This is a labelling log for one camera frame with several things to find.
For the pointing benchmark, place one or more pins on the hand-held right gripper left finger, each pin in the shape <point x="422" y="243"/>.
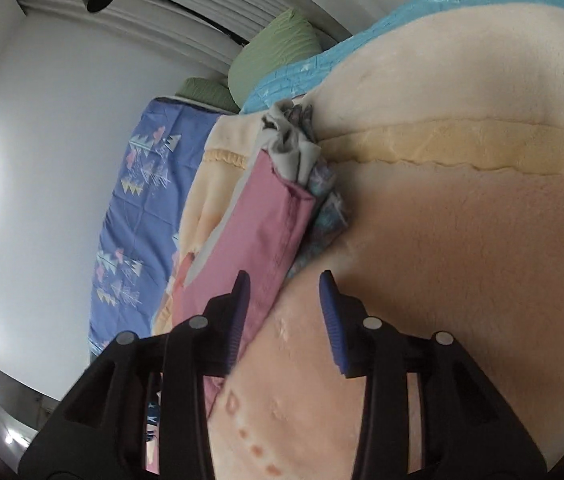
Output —
<point x="239" y="305"/>

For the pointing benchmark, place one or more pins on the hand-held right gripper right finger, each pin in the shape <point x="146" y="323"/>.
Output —
<point x="329" y="310"/>

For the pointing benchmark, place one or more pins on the pink garment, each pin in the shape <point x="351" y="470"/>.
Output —
<point x="257" y="240"/>

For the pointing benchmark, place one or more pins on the floral patterned cloth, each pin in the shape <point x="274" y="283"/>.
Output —
<point x="327" y="210"/>

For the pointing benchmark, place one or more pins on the blue tree print bedsheet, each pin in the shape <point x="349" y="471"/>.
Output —
<point x="127" y="220"/>

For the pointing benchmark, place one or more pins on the cream plush blanket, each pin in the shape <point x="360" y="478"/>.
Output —
<point x="462" y="235"/>

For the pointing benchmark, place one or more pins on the small green pillow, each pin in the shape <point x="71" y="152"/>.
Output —
<point x="207" y="92"/>

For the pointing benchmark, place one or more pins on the large green pillow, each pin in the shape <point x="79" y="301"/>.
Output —
<point x="272" y="55"/>

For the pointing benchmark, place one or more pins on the white pleated curtain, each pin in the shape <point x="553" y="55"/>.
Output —
<point x="162" y="10"/>

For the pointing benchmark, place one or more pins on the light blue blanket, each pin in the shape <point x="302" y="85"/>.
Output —
<point x="412" y="15"/>

